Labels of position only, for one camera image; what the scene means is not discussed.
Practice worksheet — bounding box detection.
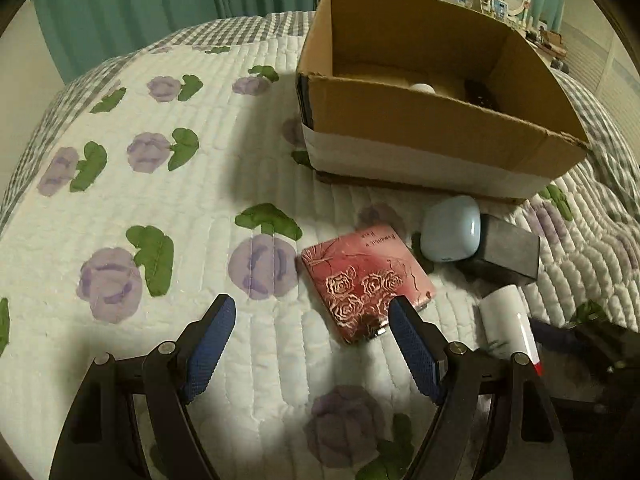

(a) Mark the white bottle with red cap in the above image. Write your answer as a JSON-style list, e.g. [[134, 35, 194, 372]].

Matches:
[[478, 285, 544, 376]]

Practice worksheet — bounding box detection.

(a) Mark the black charger cube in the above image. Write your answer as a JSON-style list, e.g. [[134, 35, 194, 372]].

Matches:
[[456, 214, 540, 287]]

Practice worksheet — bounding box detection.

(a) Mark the light blue earbuds case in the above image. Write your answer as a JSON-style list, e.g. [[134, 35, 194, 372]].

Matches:
[[420, 195, 480, 262]]

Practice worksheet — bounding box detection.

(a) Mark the red rose patterned case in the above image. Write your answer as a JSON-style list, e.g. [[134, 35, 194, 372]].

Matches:
[[302, 224, 435, 344]]

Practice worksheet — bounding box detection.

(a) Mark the black remote control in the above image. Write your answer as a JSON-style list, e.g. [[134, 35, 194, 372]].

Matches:
[[464, 79, 500, 112]]

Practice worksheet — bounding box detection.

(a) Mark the white plastic bottle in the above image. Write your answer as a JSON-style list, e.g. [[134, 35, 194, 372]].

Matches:
[[409, 82, 436, 94]]

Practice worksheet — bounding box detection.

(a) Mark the white floral quilt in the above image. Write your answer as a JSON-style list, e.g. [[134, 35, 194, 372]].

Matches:
[[1, 32, 639, 479]]

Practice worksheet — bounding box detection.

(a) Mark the grey checkered bed cover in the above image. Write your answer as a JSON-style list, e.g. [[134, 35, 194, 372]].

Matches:
[[1, 11, 639, 226]]

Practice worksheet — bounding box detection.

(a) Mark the dark checkered suitcase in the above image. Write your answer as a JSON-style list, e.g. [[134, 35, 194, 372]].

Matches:
[[550, 58, 570, 74]]

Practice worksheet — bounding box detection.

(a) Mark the white louvered wardrobe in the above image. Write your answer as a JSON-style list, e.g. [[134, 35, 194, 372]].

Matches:
[[561, 2, 639, 136]]

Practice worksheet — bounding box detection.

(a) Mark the brown cardboard box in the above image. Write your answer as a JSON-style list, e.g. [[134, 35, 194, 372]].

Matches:
[[296, 0, 589, 203]]

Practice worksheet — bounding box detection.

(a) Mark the white dressing table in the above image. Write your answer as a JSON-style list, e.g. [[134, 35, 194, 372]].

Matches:
[[466, 0, 567, 64]]

